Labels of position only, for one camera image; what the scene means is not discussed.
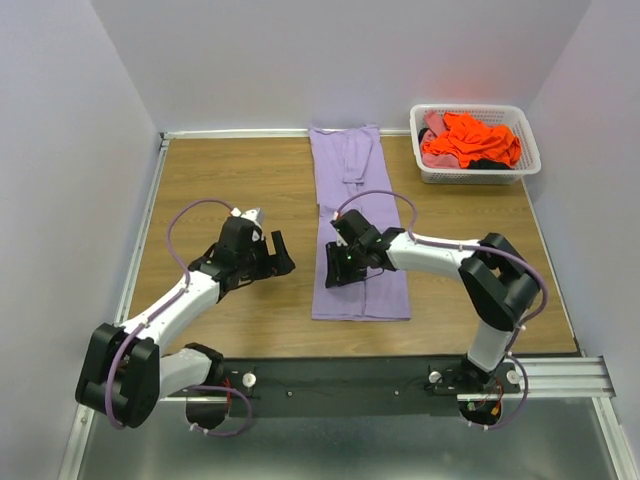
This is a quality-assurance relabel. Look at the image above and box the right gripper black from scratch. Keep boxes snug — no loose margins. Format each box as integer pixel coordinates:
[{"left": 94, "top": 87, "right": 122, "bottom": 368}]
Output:
[{"left": 324, "top": 239, "right": 367, "bottom": 287}]

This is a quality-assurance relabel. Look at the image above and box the purple t shirt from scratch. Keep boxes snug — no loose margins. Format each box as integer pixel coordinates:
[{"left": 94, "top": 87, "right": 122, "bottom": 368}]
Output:
[{"left": 308, "top": 125, "right": 411, "bottom": 321}]

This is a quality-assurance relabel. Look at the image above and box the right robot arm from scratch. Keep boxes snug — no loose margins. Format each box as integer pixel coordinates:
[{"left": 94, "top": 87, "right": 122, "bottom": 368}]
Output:
[{"left": 325, "top": 210, "right": 548, "bottom": 392}]

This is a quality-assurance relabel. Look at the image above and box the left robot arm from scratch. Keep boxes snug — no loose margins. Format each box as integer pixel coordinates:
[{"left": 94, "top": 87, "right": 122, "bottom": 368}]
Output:
[{"left": 75, "top": 208, "right": 295, "bottom": 428}]

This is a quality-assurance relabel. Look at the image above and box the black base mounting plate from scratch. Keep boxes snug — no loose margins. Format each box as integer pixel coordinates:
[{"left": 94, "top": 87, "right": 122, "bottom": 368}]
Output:
[{"left": 184, "top": 353, "right": 521, "bottom": 426}]

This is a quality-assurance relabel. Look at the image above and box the white plastic laundry basket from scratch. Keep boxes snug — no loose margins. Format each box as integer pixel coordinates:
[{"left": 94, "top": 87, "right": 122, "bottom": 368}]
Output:
[{"left": 409, "top": 104, "right": 541, "bottom": 185}]

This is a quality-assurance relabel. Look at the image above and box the pink t shirt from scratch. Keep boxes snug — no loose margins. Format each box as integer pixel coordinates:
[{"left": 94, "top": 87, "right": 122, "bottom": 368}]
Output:
[{"left": 420, "top": 110, "right": 460, "bottom": 169}]

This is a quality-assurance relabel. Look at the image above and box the orange t shirt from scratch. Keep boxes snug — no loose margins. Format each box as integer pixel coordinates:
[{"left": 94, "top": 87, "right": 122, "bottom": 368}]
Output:
[{"left": 440, "top": 112, "right": 522, "bottom": 170}]

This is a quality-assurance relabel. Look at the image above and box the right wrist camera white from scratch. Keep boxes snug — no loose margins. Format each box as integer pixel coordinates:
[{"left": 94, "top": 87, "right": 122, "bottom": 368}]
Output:
[{"left": 330, "top": 211, "right": 349, "bottom": 247}]

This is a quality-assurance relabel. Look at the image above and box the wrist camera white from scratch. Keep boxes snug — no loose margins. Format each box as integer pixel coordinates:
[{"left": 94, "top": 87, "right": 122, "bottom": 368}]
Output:
[
  {"left": 230, "top": 207, "right": 265, "bottom": 241},
  {"left": 330, "top": 211, "right": 349, "bottom": 247}
]

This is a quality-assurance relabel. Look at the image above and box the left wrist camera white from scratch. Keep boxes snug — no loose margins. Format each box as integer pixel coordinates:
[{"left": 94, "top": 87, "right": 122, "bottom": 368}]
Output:
[{"left": 230, "top": 207, "right": 265, "bottom": 241}]

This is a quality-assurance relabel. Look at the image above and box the aluminium frame rail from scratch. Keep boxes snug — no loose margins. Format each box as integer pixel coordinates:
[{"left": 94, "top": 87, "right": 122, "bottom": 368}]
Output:
[{"left": 79, "top": 355, "right": 615, "bottom": 402}]

